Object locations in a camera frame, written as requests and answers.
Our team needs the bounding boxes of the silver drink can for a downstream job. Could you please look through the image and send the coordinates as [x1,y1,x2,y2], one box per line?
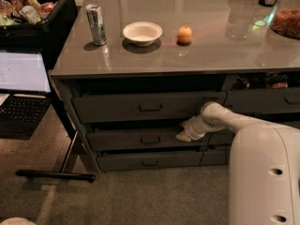
[85,4,107,46]

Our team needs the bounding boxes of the white paper bowl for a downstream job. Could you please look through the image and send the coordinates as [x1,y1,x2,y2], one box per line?
[123,22,162,46]

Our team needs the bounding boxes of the glass jar of snacks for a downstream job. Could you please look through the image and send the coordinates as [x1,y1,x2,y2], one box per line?
[270,0,300,39]

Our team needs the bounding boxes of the snack bags in drawer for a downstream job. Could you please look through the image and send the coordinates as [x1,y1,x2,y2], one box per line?
[232,72,289,89]

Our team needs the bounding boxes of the black bin of snacks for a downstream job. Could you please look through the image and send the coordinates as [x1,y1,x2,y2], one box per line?
[0,0,77,52]

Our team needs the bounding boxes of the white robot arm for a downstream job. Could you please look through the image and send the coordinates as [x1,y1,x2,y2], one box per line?
[176,102,300,225]

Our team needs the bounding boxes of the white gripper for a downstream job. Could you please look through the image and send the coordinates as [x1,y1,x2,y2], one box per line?
[176,115,207,143]

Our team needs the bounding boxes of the orange fruit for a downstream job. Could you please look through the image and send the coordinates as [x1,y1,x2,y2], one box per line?
[177,25,193,44]

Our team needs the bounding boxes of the open black laptop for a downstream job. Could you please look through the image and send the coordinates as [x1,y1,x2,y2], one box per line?
[0,51,52,140]

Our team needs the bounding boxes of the grey drawer cabinet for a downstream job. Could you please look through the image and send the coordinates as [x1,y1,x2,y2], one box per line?
[52,0,299,172]

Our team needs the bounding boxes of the white object bottom corner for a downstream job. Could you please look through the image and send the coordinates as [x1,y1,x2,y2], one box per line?
[0,217,36,225]

